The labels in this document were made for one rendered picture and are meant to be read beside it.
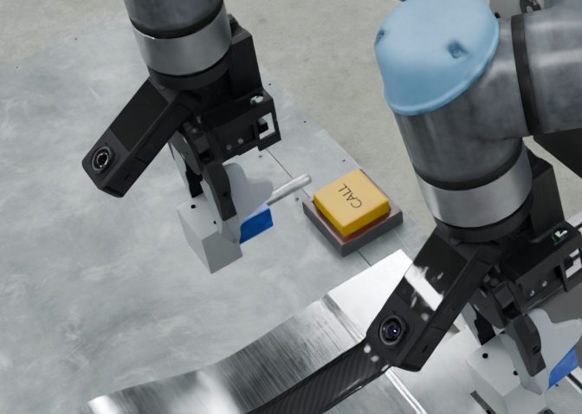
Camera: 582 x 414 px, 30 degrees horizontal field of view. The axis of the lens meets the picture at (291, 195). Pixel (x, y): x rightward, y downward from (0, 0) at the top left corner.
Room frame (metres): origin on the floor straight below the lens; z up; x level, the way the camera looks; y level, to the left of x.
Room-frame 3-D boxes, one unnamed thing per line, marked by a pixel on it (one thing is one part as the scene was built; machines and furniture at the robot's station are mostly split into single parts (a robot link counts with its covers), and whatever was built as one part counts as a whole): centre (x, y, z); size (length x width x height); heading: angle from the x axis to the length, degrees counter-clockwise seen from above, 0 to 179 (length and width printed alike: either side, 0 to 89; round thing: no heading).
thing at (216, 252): (0.69, 0.04, 0.93); 0.13 x 0.05 x 0.05; 114
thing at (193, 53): (0.68, 0.06, 1.17); 0.08 x 0.08 x 0.05
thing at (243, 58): (0.68, 0.05, 1.09); 0.09 x 0.08 x 0.12; 113
